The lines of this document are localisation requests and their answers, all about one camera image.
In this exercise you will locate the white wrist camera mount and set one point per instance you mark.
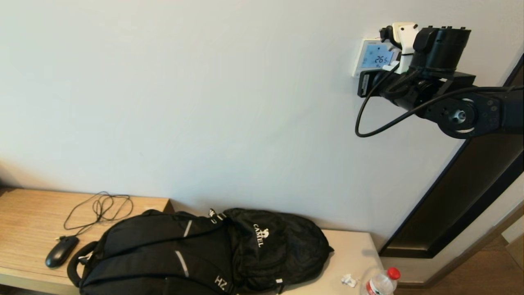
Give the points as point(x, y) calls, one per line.
point(405, 32)

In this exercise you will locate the black Camel backpack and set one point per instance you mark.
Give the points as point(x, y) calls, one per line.
point(163, 254)

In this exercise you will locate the white wall thermostat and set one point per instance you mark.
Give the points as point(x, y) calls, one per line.
point(370, 57)

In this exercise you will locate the crumpled white paper scrap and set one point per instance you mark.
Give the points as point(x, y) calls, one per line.
point(348, 280)

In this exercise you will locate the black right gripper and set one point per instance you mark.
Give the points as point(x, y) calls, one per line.
point(440, 49)

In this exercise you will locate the clear water bottle red cap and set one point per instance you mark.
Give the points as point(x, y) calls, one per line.
point(380, 284)

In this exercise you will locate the black computer mouse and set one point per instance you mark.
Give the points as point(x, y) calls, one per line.
point(60, 253)

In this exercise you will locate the dark brown door frame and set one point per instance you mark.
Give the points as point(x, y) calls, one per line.
point(470, 184)

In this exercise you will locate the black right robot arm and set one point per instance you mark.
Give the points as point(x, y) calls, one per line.
point(491, 112)

